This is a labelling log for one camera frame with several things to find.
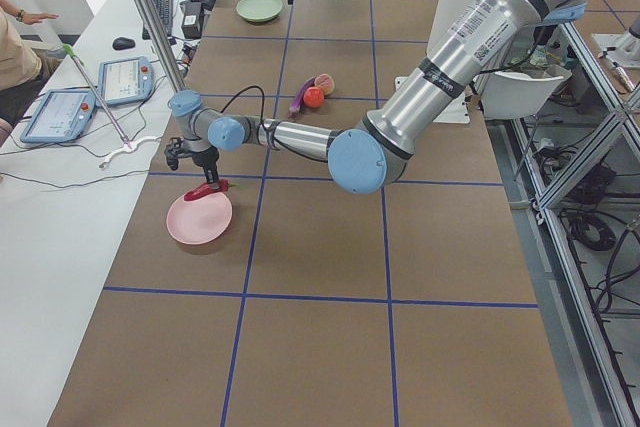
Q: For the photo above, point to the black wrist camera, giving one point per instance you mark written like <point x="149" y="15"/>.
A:
<point x="176" y="149"/>

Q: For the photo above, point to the seated person beige shirt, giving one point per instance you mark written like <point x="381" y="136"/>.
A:
<point x="24" y="71"/>

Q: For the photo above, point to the pink plate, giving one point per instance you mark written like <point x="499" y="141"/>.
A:
<point x="196" y="222"/>

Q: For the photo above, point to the near teach pendant tablet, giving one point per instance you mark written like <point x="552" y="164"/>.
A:
<point x="61" y="116"/>

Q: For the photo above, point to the black computer mouse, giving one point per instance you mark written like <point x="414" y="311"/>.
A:
<point x="123" y="43"/>

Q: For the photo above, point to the yellow pink peach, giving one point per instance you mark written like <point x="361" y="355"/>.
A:
<point x="325" y="83"/>

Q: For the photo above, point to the light green plate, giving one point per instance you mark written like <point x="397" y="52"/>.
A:
<point x="259" y="11"/>

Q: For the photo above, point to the aluminium frame post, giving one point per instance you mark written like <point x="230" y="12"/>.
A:
<point x="152" y="22"/>

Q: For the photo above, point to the black keyboard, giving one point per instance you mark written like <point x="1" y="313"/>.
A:
<point x="165" y="11"/>

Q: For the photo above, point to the white plastic chair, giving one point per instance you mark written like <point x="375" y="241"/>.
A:
<point x="516" y="94"/>

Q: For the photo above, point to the red chili pepper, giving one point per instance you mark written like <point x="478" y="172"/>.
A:
<point x="200" y="192"/>

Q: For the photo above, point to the black box with label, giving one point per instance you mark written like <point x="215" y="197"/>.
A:
<point x="192" y="21"/>

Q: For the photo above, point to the teach pendant tablet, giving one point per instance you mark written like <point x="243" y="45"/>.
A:
<point x="61" y="116"/>
<point x="126" y="81"/>

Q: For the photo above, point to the red yellow apple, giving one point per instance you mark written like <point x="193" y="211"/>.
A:
<point x="313" y="97"/>

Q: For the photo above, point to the purple eggplant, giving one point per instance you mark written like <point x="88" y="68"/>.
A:
<point x="297" y="102"/>

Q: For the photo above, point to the metal grabber stick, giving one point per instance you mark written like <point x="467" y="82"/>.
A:
<point x="128" y="145"/>

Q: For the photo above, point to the far teach pendant tablet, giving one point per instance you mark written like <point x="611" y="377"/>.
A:
<point x="126" y="81"/>

